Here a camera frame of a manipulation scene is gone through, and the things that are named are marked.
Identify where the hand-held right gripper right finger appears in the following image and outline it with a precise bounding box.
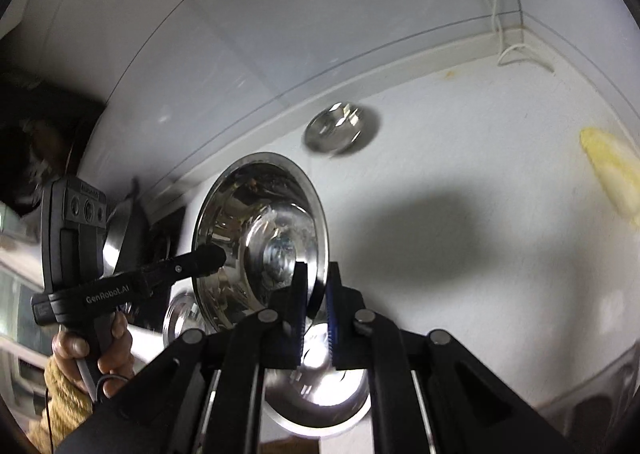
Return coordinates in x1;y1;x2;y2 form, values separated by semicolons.
324;261;588;454

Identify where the steel sink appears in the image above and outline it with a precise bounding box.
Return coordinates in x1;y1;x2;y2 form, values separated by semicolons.
542;344;636;440

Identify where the plain steel plate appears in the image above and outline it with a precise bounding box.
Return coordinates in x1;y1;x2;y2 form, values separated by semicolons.
162;290;202;346

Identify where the person's left hand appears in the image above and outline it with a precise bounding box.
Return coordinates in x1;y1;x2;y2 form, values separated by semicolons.
51;313;136;401

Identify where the steel wok lid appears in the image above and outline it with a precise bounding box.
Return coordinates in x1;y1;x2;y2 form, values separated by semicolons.
102;201;133;281

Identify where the person's left forearm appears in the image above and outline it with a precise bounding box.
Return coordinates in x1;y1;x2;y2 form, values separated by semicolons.
22;354;96;454

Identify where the large steel bowl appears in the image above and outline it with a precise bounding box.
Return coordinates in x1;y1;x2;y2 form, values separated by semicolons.
262;321;372;436

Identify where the small steel bowl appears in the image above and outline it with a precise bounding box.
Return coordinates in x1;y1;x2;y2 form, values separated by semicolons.
191;153;332;335
303;102;380;155

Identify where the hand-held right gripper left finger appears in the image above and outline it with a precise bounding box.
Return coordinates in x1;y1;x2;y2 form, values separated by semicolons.
55;260;309;454

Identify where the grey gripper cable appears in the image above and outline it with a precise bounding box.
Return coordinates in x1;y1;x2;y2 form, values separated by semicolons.
75;358;121;405

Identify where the black wok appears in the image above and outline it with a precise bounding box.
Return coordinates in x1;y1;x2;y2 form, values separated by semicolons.
122;177;151;280

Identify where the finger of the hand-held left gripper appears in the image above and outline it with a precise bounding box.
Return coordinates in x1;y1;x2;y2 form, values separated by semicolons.
143;244;227;293

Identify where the white plug and cable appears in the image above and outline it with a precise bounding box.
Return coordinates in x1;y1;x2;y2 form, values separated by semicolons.
470;0;556;75

